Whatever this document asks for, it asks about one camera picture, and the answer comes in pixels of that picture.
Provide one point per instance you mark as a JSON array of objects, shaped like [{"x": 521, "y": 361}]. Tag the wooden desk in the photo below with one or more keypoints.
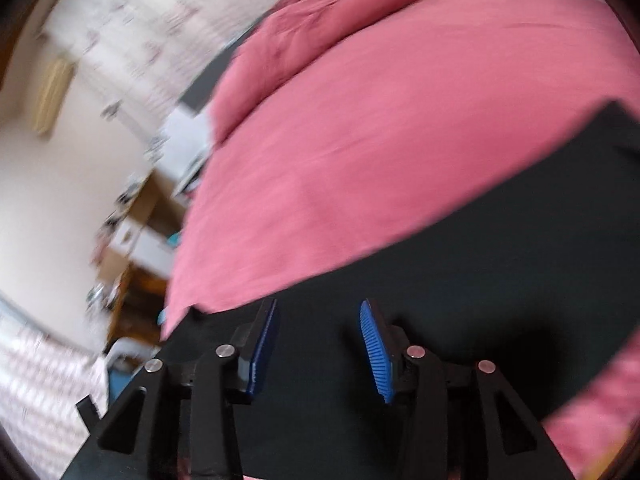
[{"x": 140, "y": 305}]

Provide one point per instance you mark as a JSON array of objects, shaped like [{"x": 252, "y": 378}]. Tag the white patterned curtain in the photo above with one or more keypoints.
[{"x": 150, "y": 25}]

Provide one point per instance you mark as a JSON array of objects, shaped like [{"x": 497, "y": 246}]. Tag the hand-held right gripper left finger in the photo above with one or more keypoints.
[{"x": 262, "y": 345}]

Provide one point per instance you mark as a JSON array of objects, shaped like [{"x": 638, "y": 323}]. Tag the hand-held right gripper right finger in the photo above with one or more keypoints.
[{"x": 377, "y": 355}]

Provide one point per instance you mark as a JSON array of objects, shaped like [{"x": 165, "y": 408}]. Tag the beige wall unit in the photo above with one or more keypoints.
[{"x": 52, "y": 95}]

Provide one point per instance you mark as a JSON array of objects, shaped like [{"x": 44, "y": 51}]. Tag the bed with pink sheet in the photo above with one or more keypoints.
[{"x": 375, "y": 135}]

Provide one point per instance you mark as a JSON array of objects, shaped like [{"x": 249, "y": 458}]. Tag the pink duvet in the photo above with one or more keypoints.
[{"x": 310, "y": 35}]

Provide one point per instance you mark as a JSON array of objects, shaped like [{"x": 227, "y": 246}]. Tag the white nightstand with leaf print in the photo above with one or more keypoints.
[{"x": 187, "y": 145}]

